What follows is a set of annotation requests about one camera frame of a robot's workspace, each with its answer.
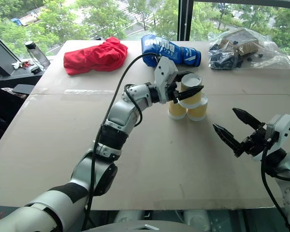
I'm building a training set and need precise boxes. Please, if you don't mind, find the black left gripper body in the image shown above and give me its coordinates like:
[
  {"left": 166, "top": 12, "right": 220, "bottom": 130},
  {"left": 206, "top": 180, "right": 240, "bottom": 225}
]
[{"left": 165, "top": 73, "right": 184, "bottom": 104}]

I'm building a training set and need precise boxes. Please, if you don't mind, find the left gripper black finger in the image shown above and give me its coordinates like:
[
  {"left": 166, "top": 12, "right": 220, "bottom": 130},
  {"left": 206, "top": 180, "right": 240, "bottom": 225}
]
[
  {"left": 175, "top": 71, "right": 193, "bottom": 82},
  {"left": 177, "top": 86, "right": 205, "bottom": 102}
]

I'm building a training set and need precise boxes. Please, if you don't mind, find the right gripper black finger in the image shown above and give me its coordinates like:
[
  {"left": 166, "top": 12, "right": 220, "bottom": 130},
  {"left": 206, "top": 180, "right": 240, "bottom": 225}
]
[
  {"left": 232, "top": 108, "right": 266, "bottom": 133},
  {"left": 212, "top": 123, "right": 245, "bottom": 158}
]

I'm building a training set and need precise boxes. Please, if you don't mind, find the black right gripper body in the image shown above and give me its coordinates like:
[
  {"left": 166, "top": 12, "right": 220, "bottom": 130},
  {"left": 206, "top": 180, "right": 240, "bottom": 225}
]
[{"left": 241, "top": 123, "right": 273, "bottom": 158}]

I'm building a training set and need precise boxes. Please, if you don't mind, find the yellow paper cup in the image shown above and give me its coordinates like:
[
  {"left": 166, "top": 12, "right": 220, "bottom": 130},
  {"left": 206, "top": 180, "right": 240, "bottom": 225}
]
[
  {"left": 186, "top": 93, "right": 209, "bottom": 121},
  {"left": 178, "top": 73, "right": 205, "bottom": 109},
  {"left": 167, "top": 100, "right": 187, "bottom": 120}
]

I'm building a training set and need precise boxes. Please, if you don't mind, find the blue boxing glove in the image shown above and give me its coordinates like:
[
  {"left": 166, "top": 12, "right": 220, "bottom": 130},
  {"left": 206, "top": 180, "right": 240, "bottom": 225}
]
[{"left": 141, "top": 34, "right": 202, "bottom": 68}]

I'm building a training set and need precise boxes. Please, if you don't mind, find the pile of black plastic parts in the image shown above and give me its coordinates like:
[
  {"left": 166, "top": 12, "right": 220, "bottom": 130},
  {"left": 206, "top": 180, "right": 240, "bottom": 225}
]
[{"left": 207, "top": 43, "right": 244, "bottom": 70}]

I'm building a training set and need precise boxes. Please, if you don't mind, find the clear plastic bag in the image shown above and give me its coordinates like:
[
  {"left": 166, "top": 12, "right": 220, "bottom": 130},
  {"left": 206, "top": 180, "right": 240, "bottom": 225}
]
[{"left": 207, "top": 28, "right": 290, "bottom": 71}]

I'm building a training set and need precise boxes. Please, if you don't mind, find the brown cardboard box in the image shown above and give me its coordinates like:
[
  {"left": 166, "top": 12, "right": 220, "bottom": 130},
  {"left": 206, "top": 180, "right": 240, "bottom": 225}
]
[{"left": 218, "top": 30, "right": 261, "bottom": 58}]

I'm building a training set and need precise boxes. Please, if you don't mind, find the red cloth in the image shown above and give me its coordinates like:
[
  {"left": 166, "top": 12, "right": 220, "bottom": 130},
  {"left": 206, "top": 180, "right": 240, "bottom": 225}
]
[{"left": 63, "top": 36, "right": 129, "bottom": 76}]

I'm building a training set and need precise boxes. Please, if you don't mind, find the white rounded shape under table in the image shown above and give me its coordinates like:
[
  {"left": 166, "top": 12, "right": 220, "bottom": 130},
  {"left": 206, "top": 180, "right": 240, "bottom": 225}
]
[
  {"left": 182, "top": 209, "right": 212, "bottom": 232},
  {"left": 113, "top": 210, "right": 145, "bottom": 224}
]

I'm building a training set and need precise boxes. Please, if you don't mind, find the silver robot torso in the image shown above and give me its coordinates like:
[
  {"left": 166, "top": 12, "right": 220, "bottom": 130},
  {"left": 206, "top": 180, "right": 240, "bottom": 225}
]
[{"left": 82, "top": 219, "right": 208, "bottom": 232}]

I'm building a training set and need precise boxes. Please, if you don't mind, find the clear water bottle black cap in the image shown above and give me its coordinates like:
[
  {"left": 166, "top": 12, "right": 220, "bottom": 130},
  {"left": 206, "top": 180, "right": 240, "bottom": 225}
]
[{"left": 24, "top": 41, "right": 51, "bottom": 68}]

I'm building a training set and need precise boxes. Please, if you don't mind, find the red keys bunch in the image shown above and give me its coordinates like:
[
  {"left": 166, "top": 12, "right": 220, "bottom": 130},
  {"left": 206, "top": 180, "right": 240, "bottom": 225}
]
[{"left": 12, "top": 60, "right": 34, "bottom": 70}]

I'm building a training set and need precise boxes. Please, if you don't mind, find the dark monitor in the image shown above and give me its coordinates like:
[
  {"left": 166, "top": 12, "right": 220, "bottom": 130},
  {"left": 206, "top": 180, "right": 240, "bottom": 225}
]
[{"left": 0, "top": 30, "right": 21, "bottom": 77}]

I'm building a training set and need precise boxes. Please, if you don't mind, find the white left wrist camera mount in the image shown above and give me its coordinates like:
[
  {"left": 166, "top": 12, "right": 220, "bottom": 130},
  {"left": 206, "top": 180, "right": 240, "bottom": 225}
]
[{"left": 154, "top": 57, "right": 179, "bottom": 104}]

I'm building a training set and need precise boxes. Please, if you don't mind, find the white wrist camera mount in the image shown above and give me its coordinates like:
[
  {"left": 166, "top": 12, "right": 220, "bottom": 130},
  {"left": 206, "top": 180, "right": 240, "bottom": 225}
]
[
  {"left": 154, "top": 57, "right": 179, "bottom": 104},
  {"left": 252, "top": 114, "right": 290, "bottom": 162}
]

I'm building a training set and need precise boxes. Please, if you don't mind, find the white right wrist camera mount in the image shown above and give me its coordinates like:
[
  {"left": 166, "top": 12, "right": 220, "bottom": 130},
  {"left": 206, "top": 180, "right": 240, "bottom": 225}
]
[{"left": 252, "top": 114, "right": 290, "bottom": 162}]

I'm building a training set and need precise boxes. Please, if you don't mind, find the black window frame post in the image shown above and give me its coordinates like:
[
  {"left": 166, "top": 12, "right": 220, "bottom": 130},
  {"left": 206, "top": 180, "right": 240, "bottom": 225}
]
[{"left": 177, "top": 0, "right": 194, "bottom": 42}]

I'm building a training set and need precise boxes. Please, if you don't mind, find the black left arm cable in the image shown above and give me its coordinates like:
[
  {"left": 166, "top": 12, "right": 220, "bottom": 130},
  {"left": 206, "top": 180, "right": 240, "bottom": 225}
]
[{"left": 81, "top": 53, "right": 163, "bottom": 232}]

